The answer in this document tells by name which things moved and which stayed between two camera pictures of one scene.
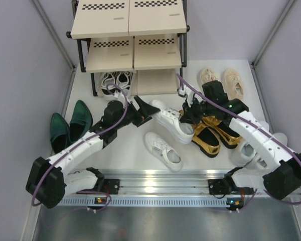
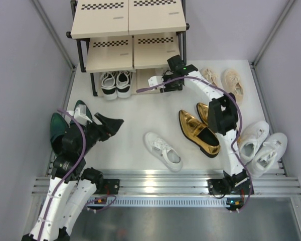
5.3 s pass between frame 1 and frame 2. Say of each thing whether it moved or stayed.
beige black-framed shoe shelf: stayed
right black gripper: moved
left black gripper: moved
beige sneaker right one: stayed
